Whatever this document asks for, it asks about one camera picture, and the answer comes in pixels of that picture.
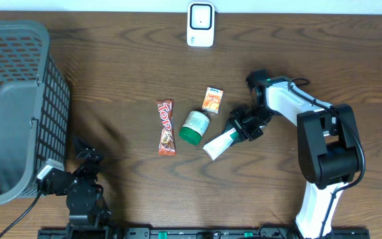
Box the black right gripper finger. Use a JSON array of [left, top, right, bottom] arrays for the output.
[[231, 135, 248, 145], [223, 118, 235, 133]]

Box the orange Kleenex tissue pack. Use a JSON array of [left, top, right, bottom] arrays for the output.
[[202, 87, 223, 114]]

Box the green lid white jar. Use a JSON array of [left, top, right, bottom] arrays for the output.
[[179, 111, 210, 145]]

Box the red Top chocolate bar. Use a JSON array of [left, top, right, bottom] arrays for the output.
[[157, 100, 176, 156]]

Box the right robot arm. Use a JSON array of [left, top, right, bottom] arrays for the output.
[[224, 70, 366, 238]]

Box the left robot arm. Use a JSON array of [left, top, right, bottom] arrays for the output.
[[36, 137, 115, 239]]

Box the grey plastic basket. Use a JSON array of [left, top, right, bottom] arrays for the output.
[[0, 21, 70, 204]]

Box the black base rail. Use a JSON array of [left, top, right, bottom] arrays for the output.
[[37, 224, 370, 239]]

